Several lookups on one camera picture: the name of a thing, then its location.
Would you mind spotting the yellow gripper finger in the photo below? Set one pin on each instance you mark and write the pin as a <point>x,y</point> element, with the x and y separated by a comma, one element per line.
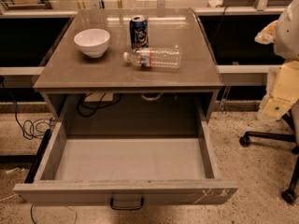
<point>266,36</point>
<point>282,91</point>

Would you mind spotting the clear plastic water bottle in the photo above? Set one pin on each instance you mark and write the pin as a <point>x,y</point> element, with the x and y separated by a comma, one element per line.
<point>153,57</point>

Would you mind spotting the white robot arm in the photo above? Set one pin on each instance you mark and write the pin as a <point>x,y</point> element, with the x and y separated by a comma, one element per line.
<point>286,38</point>

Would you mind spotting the open grey top drawer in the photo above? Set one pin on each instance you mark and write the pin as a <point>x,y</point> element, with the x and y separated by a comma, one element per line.
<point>90,170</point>

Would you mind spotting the black office chair base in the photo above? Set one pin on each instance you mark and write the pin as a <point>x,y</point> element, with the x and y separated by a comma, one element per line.
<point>292,119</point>

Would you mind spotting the blue soda can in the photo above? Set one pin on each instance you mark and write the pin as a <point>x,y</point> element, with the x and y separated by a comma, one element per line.
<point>138,27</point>

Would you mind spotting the white ceramic bowl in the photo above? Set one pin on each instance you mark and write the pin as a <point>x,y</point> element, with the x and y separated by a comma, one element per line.
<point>92,42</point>

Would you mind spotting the black drawer handle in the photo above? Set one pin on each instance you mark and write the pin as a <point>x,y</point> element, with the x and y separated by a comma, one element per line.
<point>126,205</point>

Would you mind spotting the black drawer slide rail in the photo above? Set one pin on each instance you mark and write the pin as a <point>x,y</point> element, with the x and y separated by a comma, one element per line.
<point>38,158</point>

